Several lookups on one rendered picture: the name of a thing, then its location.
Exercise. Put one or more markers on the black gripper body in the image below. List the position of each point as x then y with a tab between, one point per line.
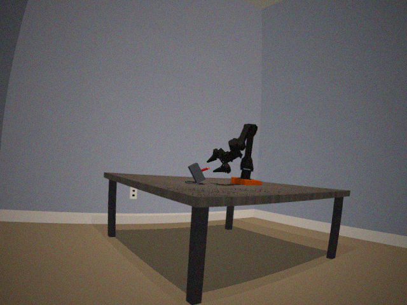
225	163

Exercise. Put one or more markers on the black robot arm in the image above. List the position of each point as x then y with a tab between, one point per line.
238	144

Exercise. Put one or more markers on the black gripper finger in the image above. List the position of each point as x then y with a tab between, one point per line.
212	158
220	169

